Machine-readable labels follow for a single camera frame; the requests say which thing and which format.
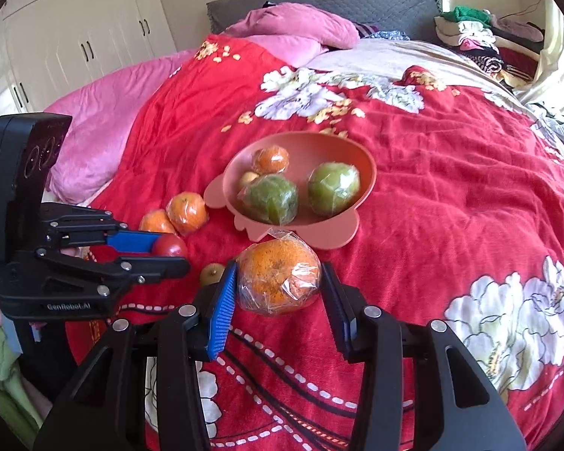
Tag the green garment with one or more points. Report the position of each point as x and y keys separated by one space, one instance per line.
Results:
x=4 y=376

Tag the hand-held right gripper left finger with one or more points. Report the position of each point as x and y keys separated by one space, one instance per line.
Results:
x=221 y=310

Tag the pink pillow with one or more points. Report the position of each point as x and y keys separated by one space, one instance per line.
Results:
x=301 y=23

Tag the white crumpled cloth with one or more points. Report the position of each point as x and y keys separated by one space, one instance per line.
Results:
x=559 y=131

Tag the large plastic-wrapped orange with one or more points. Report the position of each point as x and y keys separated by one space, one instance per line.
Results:
x=277 y=275

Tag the green knit sweater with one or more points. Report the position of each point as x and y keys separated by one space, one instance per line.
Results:
x=465 y=14

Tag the pink plastic plate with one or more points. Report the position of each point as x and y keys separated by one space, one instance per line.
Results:
x=305 y=150

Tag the beige blanket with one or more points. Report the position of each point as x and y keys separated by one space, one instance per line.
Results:
x=404 y=54

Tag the small yellow pear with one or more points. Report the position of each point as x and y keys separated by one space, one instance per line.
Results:
x=249 y=179

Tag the red tomato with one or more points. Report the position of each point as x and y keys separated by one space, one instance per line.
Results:
x=170 y=245

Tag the plastic-wrapped green citrus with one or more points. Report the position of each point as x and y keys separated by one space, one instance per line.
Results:
x=333 y=189
x=269 y=199

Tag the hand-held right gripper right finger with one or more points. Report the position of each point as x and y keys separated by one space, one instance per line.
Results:
x=340 y=319

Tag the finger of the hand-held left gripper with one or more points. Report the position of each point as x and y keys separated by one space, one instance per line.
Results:
x=160 y=268
x=131 y=242

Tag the grey quilted headboard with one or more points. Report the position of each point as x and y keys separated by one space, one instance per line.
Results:
x=385 y=4

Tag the pink fleece blanket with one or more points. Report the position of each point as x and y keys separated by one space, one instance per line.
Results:
x=98 y=117

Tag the cream curtain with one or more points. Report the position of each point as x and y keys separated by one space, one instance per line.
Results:
x=559 y=56

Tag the small brown pear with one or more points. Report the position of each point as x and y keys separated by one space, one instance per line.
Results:
x=211 y=275

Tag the blue patterned cloth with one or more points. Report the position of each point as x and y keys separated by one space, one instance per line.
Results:
x=385 y=33

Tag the red floral blanket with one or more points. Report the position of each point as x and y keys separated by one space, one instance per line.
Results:
x=427 y=197

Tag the white wardrobe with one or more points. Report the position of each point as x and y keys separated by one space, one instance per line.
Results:
x=98 y=23

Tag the pile of folded clothes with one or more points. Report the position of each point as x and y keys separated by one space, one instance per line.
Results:
x=489 y=47

